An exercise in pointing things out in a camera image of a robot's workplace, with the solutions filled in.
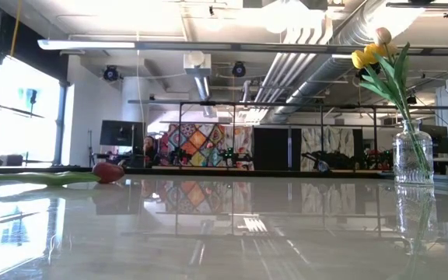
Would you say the black computer monitor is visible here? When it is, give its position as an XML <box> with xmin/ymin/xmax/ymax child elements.
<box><xmin>418</xmin><ymin>124</ymin><xmax>448</xmax><ymax>155</ymax></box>
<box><xmin>99</xmin><ymin>119</ymin><xmax>146</xmax><ymax>149</ymax></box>

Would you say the silver ventilation duct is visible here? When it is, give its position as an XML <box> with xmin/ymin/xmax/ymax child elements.
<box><xmin>254</xmin><ymin>0</ymin><xmax>429</xmax><ymax>125</ymax></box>

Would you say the person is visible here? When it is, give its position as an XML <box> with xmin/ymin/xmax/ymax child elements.
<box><xmin>142</xmin><ymin>135</ymin><xmax>161</xmax><ymax>167</ymax></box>

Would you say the clear glass vase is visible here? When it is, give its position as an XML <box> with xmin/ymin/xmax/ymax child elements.
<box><xmin>393</xmin><ymin>118</ymin><xmax>435</xmax><ymax>185</ymax></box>

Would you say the dark red artificial tulip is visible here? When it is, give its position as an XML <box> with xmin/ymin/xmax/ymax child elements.
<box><xmin>0</xmin><ymin>162</ymin><xmax>126</xmax><ymax>187</ymax></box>

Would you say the white ceiling unit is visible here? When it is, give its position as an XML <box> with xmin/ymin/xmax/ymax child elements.
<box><xmin>183</xmin><ymin>50</ymin><xmax>212</xmax><ymax>78</ymax></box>

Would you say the black aluminium table frame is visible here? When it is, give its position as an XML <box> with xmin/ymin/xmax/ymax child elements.
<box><xmin>0</xmin><ymin>165</ymin><xmax>396</xmax><ymax>180</ymax></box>

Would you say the white leaf-pattern curtain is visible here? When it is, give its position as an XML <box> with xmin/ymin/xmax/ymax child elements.
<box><xmin>301</xmin><ymin>127</ymin><xmax>355</xmax><ymax>171</ymax></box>

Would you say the black metal rack frame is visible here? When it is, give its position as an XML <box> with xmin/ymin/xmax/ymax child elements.
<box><xmin>127</xmin><ymin>99</ymin><xmax>448</xmax><ymax>172</ymax></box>

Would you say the yellow artificial tulip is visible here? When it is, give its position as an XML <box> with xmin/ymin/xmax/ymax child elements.
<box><xmin>350</xmin><ymin>49</ymin><xmax>431</xmax><ymax>180</ymax></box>
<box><xmin>366</xmin><ymin>42</ymin><xmax>431</xmax><ymax>180</ymax></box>

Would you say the black partition panel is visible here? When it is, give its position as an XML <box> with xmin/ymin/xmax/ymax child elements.
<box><xmin>253</xmin><ymin>127</ymin><xmax>303</xmax><ymax>171</ymax></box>

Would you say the colourful patchwork quilt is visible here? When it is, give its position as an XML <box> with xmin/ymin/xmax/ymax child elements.
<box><xmin>159</xmin><ymin>123</ymin><xmax>254</xmax><ymax>171</ymax></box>

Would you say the long white light bar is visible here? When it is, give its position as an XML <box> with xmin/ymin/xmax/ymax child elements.
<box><xmin>37</xmin><ymin>38</ymin><xmax>448</xmax><ymax>56</ymax></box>

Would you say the white glossy table mat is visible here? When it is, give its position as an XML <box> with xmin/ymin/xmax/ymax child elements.
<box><xmin>0</xmin><ymin>173</ymin><xmax>448</xmax><ymax>280</ymax></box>

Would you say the yellow cable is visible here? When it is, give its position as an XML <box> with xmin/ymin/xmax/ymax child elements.
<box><xmin>9</xmin><ymin>0</ymin><xmax>23</xmax><ymax>58</ymax></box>

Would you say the black round ceiling spotlight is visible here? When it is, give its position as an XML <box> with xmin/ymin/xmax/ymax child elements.
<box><xmin>103</xmin><ymin>65</ymin><xmax>119</xmax><ymax>82</ymax></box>
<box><xmin>231</xmin><ymin>61</ymin><xmax>247</xmax><ymax>78</ymax></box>

